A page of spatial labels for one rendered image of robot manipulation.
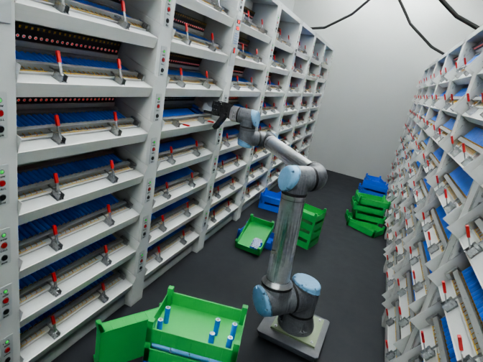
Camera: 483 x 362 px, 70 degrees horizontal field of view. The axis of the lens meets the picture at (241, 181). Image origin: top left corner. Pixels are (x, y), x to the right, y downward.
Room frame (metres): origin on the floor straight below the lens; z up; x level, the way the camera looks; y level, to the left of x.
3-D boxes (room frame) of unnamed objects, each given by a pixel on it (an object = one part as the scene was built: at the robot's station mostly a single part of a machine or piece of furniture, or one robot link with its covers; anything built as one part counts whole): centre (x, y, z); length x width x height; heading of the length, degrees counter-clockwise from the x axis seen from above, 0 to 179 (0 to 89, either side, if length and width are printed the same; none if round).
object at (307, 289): (1.53, -0.41, 0.26); 0.17 x 0.15 x 0.18; 118
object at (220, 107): (2.07, 0.19, 1.03); 0.12 x 0.08 x 0.09; 71
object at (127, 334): (1.22, 0.34, 0.10); 0.30 x 0.08 x 0.20; 129
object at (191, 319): (0.98, 0.05, 0.44); 0.30 x 0.20 x 0.08; 85
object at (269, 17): (2.90, 0.06, 0.90); 0.20 x 0.09 x 1.79; 71
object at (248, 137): (2.01, 0.01, 0.91); 0.12 x 0.09 x 0.12; 118
